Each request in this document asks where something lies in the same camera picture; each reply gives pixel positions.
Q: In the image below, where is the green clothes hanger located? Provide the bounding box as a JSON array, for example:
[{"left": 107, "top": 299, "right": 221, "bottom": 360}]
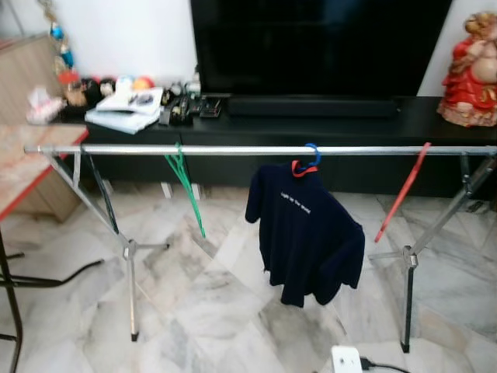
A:
[{"left": 163, "top": 142, "right": 208, "bottom": 239}]

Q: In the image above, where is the blue and red clothes hanger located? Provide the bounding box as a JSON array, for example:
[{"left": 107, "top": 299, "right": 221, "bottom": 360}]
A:
[{"left": 291, "top": 142, "right": 323, "bottom": 178}]

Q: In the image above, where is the black clothes hanger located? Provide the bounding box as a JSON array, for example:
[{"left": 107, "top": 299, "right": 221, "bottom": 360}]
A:
[{"left": 82, "top": 148, "right": 119, "bottom": 235}]

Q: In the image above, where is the red laughing buddha statue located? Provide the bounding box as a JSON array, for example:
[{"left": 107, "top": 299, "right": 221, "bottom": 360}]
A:
[{"left": 437, "top": 12, "right": 497, "bottom": 127}]

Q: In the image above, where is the black tv console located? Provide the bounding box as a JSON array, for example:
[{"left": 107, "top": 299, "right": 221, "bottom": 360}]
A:
[{"left": 58, "top": 93, "right": 497, "bottom": 199}]

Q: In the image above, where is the navy t-shirt white print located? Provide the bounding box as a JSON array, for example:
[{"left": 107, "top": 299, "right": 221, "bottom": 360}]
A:
[{"left": 245, "top": 162, "right": 366, "bottom": 308}]

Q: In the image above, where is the black soundbar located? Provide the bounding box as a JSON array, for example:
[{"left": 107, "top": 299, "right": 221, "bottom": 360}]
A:
[{"left": 227, "top": 96, "right": 401, "bottom": 119}]

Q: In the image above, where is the black television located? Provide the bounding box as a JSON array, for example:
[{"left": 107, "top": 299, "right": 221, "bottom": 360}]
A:
[{"left": 190, "top": 0, "right": 453, "bottom": 98}]

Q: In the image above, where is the silver clothes rack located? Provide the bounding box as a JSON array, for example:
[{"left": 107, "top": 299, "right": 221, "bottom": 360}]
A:
[{"left": 23, "top": 144, "right": 497, "bottom": 354}]

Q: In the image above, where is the small black box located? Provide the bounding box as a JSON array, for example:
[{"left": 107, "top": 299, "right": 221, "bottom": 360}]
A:
[{"left": 198, "top": 97, "right": 226, "bottom": 119}]

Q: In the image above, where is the clear bottle green label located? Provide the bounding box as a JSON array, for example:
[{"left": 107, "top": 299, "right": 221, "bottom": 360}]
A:
[{"left": 186, "top": 70, "right": 201, "bottom": 96}]

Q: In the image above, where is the black remote control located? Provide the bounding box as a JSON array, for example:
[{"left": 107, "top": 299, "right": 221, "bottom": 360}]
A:
[{"left": 159, "top": 97, "right": 195, "bottom": 127}]

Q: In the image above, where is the white paper stack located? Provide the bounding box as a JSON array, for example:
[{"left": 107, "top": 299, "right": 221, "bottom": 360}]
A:
[{"left": 84, "top": 87, "right": 165, "bottom": 134}]

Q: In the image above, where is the black mouse plush toy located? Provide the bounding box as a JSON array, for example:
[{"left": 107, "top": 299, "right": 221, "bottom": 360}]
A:
[{"left": 82, "top": 76, "right": 117, "bottom": 98}]

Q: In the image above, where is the glass jar red lid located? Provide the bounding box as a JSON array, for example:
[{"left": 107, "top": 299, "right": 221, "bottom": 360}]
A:
[{"left": 58, "top": 70, "right": 88, "bottom": 108}]

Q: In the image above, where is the gold trophy blue ball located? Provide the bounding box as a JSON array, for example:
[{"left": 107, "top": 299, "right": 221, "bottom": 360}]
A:
[{"left": 39, "top": 0, "right": 78, "bottom": 75}]

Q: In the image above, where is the pink tissue pack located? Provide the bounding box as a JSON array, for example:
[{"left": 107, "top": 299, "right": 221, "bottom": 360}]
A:
[{"left": 26, "top": 85, "right": 67, "bottom": 125}]

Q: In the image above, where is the light wooden cabinet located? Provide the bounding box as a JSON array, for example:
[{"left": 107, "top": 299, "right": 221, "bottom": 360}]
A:
[{"left": 0, "top": 35, "right": 82, "bottom": 222}]

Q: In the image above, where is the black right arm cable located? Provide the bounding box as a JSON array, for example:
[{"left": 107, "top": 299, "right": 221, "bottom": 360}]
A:
[{"left": 359, "top": 356, "right": 411, "bottom": 373}]

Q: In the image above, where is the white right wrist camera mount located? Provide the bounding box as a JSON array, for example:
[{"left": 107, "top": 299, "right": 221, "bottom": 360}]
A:
[{"left": 332, "top": 346, "right": 363, "bottom": 373}]

